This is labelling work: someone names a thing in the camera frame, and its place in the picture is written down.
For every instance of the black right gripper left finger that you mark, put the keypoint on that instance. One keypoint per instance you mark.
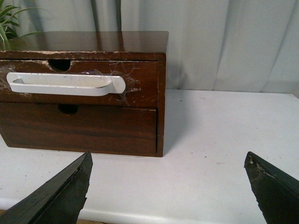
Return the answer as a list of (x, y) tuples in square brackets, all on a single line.
[(58, 201)]

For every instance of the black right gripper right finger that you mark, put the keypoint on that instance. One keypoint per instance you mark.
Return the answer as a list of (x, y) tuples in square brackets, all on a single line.
[(276, 192)]

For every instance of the white drawer handle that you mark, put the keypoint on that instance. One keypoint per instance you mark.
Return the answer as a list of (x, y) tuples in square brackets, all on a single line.
[(65, 84)]

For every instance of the wooden drawer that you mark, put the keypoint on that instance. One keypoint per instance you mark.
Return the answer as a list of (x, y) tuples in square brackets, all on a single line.
[(142, 79), (98, 129)]

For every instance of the brown wooden drawer cabinet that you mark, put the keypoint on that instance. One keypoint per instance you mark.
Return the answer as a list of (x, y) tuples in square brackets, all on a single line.
[(96, 46)]

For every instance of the green striped spider plant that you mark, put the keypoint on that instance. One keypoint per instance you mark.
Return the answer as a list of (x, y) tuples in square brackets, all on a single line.
[(9, 20)]

